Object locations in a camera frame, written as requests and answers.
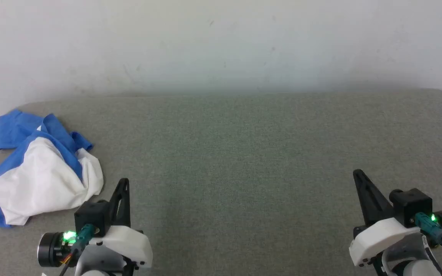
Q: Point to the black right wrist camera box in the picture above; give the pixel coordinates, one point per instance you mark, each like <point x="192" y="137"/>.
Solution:
<point x="411" y="205"/>

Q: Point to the white and blue t-shirt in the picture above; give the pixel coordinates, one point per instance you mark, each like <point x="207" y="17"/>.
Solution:
<point x="40" y="176"/>

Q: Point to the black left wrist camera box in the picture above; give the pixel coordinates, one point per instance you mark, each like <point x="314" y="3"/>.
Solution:
<point x="90" y="216"/>

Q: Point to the grey fabric sofa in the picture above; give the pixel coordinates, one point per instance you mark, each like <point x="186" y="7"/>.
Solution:
<point x="244" y="172"/>

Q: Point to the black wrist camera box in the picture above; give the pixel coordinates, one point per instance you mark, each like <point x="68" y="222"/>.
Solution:
<point x="90" y="216"/>
<point x="411" y="205"/>

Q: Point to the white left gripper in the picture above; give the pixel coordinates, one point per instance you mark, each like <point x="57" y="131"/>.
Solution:
<point x="125" y="243"/>

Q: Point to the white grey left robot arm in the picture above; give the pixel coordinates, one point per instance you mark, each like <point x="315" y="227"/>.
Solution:
<point x="52" y="249"/>

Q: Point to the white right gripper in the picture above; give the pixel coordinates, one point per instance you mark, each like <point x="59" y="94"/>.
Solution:
<point x="378" y="237"/>

